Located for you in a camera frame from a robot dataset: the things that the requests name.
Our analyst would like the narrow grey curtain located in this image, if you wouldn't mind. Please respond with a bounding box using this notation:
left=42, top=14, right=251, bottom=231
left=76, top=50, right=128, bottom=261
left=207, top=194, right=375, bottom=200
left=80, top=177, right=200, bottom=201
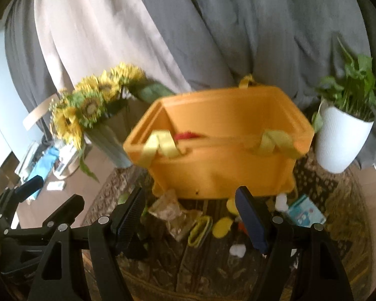
left=4, top=0, right=66, bottom=123

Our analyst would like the green leafy houseplant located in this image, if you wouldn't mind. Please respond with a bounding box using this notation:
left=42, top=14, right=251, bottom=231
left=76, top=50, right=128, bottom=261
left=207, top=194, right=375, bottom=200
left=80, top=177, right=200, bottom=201
left=311, top=37, right=376, bottom=133

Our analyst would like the orange plastic crate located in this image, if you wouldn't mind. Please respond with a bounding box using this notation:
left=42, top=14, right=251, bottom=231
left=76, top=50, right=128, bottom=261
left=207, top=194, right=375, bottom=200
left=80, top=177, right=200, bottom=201
left=123, top=74, right=315, bottom=199

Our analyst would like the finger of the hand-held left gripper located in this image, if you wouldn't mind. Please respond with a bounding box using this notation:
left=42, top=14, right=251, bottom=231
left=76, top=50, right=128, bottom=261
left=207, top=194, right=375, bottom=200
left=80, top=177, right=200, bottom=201
left=2, top=194, right=84, bottom=239
left=0, top=176, right=44, bottom=228

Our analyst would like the red soft toy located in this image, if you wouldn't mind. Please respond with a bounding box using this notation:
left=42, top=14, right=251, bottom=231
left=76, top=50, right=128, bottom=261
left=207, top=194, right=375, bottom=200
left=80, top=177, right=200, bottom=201
left=175, top=131, right=205, bottom=140

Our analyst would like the yellow sponge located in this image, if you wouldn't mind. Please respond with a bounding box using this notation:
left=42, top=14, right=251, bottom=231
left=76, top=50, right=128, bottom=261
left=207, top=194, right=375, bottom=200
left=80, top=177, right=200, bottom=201
left=212, top=218, right=234, bottom=238

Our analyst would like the grey-green ribbed vase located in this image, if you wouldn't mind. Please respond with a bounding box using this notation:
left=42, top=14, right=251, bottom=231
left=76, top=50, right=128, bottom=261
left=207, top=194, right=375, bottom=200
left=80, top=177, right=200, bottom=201
left=84, top=113, right=134, bottom=168

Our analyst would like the blue and white tissue packet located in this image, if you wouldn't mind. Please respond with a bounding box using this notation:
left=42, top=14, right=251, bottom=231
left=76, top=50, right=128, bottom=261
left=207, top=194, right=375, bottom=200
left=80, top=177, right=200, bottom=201
left=286, top=194, right=327, bottom=227

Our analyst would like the wide grey curtain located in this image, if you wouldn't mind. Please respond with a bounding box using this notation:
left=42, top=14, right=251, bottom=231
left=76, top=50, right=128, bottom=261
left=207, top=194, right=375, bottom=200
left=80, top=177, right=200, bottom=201
left=125, top=0, right=376, bottom=170

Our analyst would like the white ribbed plant pot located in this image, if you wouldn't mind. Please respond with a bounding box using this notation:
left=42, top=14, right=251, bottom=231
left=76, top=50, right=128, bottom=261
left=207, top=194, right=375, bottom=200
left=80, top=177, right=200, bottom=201
left=315, top=100, right=375, bottom=174

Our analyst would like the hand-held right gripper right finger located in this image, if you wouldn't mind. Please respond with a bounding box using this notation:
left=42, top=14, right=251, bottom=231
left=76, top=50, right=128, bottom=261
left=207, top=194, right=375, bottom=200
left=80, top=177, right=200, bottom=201
left=235, top=186, right=354, bottom=301

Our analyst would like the small yellow soft ball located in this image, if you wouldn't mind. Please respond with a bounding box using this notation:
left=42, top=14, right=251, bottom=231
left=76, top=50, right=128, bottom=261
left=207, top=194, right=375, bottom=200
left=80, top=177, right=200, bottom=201
left=226, top=197, right=240, bottom=216

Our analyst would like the beige curtain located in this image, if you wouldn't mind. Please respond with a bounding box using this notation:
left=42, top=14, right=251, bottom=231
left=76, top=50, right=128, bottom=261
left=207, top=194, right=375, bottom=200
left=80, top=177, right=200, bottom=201
left=33, top=0, right=193, bottom=98

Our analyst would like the round white tray with items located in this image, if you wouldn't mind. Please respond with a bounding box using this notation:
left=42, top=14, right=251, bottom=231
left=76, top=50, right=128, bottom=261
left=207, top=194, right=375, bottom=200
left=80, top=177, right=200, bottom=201
left=53, top=145, right=86, bottom=177

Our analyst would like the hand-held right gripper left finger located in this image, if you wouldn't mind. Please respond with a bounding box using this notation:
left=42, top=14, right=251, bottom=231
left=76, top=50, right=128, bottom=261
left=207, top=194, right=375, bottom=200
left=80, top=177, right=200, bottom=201
left=27, top=186, right=148, bottom=301

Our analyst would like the blue cloth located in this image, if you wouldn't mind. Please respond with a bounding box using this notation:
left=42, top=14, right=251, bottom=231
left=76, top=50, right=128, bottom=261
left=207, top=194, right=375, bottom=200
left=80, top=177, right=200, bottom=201
left=28, top=148, right=62, bottom=184

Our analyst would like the patterned fringed rug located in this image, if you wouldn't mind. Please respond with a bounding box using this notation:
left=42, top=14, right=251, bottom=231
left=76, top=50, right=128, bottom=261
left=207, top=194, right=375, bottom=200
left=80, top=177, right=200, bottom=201
left=81, top=149, right=374, bottom=301

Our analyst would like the artificial sunflower bouquet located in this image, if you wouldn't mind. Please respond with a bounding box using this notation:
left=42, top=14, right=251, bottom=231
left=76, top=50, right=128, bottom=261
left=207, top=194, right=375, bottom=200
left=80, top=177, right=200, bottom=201
left=48, top=63, right=176, bottom=182

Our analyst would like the yellow-green edged pouch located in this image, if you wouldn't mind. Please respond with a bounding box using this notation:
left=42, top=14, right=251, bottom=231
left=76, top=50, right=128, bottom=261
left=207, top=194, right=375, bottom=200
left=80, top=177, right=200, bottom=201
left=188, top=216, right=214, bottom=247

